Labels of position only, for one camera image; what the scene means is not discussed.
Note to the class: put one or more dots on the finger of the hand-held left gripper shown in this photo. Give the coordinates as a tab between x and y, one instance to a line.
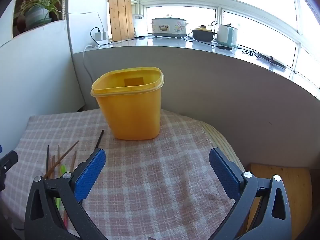
8	158

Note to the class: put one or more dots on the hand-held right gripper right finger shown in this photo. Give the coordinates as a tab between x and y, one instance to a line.
222	172

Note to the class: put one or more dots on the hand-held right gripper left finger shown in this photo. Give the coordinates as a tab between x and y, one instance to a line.
90	175

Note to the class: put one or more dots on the brown chopstick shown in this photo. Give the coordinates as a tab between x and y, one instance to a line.
65	155

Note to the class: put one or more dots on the black chopstick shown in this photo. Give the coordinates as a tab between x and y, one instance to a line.
99	140

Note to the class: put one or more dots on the bunch of assorted chopsticks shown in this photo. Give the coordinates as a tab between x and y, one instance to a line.
47	156

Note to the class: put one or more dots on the yellow plastic container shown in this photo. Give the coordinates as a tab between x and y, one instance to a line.
130	115

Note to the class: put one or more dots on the beige striped cushion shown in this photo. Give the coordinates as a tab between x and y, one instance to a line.
225	142

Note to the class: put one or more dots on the pink checkered cloth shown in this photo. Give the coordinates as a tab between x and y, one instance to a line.
150	180

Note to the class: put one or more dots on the light wooden stool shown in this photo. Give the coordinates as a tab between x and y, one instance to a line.
297	180

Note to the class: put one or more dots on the white windowsill counter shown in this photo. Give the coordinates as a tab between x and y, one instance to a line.
225	92

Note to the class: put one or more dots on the white cabinet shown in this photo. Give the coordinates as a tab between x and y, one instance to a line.
37	80

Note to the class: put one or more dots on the white power strip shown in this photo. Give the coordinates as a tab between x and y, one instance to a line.
98	43

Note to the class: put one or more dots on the white charger plug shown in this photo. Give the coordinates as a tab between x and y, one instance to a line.
105	35
98	35

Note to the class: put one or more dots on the brown casserole pot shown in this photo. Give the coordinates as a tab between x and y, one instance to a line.
202	33

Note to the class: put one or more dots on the pale green flower pot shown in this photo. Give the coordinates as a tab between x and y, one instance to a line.
35	17

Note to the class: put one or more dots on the white floral electric cooker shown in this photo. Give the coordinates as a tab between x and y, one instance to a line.
167	27

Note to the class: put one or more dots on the white plastic cutting board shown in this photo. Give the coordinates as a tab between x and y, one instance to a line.
139	26

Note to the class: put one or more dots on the wooden plank board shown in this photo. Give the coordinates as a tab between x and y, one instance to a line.
120	15

